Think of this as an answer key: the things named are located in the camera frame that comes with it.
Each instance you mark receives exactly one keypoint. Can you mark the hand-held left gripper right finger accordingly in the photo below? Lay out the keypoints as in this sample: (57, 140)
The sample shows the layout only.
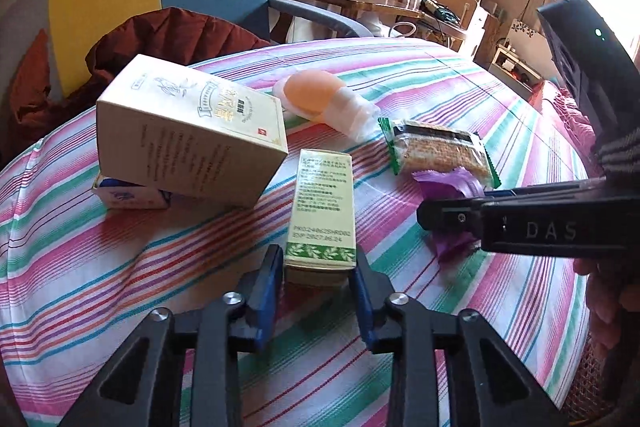
(362, 307)

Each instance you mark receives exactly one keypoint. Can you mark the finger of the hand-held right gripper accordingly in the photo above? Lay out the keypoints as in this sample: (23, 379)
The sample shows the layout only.
(540, 188)
(450, 217)

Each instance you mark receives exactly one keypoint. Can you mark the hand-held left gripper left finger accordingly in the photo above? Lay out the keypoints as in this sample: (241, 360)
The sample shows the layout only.
(270, 287)

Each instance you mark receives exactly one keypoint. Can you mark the purple snack wrapper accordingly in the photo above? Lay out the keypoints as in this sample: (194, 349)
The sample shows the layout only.
(445, 184)

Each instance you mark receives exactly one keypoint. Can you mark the green edged cracker packet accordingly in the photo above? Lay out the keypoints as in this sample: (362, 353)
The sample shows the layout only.
(435, 147)

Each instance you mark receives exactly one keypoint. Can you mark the small green cream box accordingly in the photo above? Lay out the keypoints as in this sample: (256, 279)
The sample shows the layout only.
(320, 202)

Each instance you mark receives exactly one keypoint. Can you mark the large cream carton box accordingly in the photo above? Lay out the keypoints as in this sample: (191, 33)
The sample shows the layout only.
(200, 142)

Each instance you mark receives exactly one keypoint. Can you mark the blue white tissue pack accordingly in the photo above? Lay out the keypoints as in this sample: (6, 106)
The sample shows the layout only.
(125, 197)

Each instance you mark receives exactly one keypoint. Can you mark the orange egg-shaped sponge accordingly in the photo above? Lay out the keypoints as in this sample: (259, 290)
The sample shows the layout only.
(312, 94)

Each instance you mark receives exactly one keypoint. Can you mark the person's right hand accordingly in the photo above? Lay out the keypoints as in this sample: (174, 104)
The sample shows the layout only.
(605, 297)

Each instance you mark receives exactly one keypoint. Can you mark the pink knitted cloth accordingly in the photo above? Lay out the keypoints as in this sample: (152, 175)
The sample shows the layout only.
(565, 117)

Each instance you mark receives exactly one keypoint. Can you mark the striped tablecloth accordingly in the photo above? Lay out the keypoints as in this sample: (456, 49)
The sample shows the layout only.
(150, 282)

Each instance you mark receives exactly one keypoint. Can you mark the white low shelf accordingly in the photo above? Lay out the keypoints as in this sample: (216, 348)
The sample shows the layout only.
(515, 69)

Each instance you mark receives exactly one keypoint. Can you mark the brown cardboard box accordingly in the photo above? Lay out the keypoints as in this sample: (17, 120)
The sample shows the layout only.
(457, 9)

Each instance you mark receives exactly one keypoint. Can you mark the wooden desk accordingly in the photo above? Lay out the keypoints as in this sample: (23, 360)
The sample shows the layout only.
(345, 2)

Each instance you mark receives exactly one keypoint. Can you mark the maroon padded jacket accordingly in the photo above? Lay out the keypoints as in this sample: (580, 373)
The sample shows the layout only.
(150, 37)

